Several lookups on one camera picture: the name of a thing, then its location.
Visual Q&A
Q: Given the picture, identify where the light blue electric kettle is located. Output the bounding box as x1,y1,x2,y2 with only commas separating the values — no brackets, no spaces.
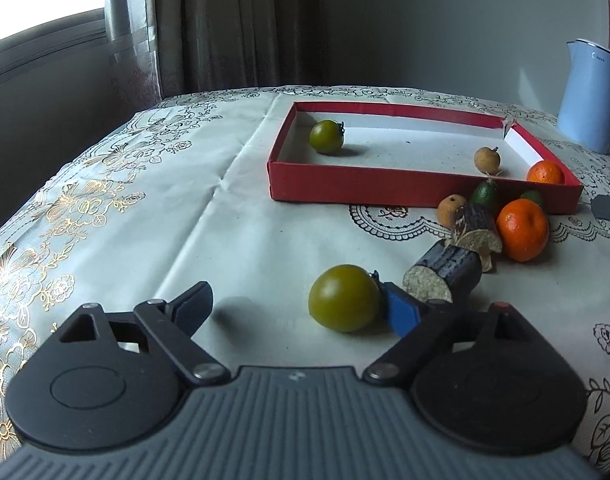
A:
558,38,610,154

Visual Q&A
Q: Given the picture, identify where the large orange mandarin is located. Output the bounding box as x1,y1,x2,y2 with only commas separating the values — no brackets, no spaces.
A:
496,198,549,262

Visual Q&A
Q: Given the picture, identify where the sugarcane piece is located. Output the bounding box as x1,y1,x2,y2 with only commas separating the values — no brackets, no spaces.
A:
403,240,482,304
450,203,502,273

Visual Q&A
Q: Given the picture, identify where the floral white tablecloth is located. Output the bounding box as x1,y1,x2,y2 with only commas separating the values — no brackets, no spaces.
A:
0,87,610,471

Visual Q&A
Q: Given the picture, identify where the red shallow cardboard box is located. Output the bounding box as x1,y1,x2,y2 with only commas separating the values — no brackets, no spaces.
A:
267,101,582,214

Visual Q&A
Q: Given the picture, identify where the brown patterned curtain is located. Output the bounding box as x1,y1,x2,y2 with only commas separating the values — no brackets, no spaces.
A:
104,0,325,110

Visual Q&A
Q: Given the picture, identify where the green tomato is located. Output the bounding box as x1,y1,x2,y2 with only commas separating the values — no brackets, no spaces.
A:
308,119,345,155
308,264,381,333

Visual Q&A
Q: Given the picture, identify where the sugarcane piece front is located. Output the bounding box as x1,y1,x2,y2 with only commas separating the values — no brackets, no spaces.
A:
403,240,482,304

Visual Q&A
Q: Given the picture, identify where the green fruit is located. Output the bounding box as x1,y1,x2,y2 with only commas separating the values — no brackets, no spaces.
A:
469,178,499,210
521,190,544,208

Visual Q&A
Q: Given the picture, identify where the small orange in box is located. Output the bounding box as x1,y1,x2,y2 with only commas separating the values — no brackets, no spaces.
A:
526,159,565,185

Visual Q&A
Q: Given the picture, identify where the window with grey frame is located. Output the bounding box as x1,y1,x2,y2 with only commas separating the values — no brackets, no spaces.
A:
0,0,106,81

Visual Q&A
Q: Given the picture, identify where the green tomato in box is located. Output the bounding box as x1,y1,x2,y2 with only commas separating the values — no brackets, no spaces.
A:
308,119,345,155

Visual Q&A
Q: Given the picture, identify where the longan outside box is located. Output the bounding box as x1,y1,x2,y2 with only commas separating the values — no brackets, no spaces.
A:
436,194,468,229

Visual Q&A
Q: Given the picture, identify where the longan in box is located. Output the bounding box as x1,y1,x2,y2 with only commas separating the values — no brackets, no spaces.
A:
474,146,501,176

